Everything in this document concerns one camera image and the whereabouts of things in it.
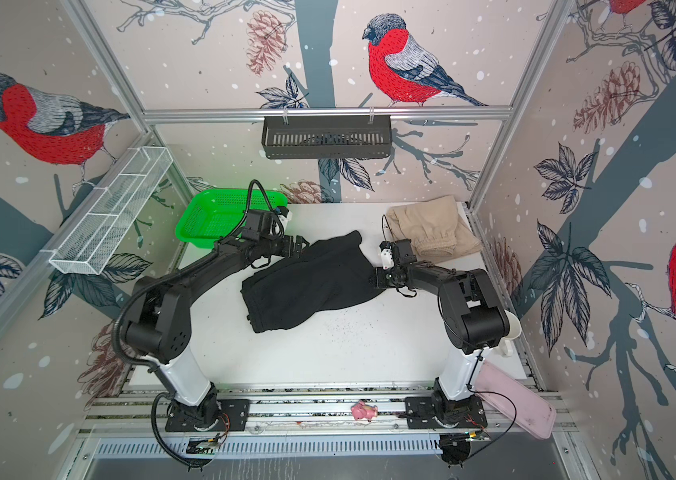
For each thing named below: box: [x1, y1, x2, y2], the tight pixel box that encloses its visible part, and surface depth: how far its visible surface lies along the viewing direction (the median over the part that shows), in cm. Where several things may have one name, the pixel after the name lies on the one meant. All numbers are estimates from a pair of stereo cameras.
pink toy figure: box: [350, 401, 378, 423], surface depth 74 cm
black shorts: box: [240, 231, 385, 333], surface depth 93 cm
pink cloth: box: [474, 360, 557, 440], surface depth 73 cm
